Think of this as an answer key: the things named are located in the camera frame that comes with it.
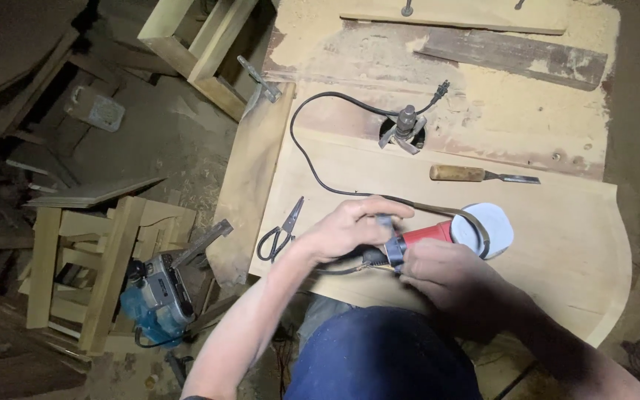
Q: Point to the wooden stool frame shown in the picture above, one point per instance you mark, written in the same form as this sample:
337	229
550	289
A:
111	266

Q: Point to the grey metal bar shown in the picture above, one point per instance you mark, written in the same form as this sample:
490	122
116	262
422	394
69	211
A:
203	241

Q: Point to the metal clamp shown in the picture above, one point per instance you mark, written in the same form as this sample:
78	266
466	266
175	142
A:
259	80

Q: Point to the light wooden strip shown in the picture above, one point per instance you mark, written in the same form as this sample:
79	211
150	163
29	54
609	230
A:
464	16

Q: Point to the blue electric planer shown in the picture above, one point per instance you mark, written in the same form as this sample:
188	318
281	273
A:
161	294

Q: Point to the light wooden frame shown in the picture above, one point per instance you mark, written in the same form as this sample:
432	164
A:
209	53

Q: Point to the large light wooden board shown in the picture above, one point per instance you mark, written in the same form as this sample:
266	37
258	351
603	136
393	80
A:
553	244

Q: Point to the red angle grinder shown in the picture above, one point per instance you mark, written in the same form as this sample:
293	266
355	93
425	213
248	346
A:
431	233

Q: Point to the grey insulating tape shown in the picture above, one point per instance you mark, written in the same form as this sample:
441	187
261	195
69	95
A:
393	250

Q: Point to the dark round wooden panel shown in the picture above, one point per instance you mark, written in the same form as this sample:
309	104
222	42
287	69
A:
14	44

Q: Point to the dark worn plank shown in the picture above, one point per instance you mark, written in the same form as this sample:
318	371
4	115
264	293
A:
514	55

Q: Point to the narrow wooden plank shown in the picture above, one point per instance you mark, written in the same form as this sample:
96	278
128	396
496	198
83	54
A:
253	178

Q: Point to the person's left hand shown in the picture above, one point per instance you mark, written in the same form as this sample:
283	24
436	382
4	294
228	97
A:
342	230

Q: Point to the metal bolt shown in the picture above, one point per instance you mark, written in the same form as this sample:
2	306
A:
407	8

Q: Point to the person's right fingers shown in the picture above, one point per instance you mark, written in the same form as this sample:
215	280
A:
417	264

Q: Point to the thin plywood sheet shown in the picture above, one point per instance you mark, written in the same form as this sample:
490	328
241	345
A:
92	194

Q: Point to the person's right hand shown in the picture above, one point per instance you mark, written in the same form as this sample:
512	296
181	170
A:
453	280

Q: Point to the grey square plate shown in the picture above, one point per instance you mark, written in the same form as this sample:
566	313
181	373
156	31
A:
98	110

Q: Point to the metal router spindle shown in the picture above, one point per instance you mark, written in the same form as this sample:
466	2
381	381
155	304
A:
405	125

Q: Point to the person's blue trousers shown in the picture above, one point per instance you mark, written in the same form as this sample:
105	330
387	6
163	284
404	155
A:
381	355

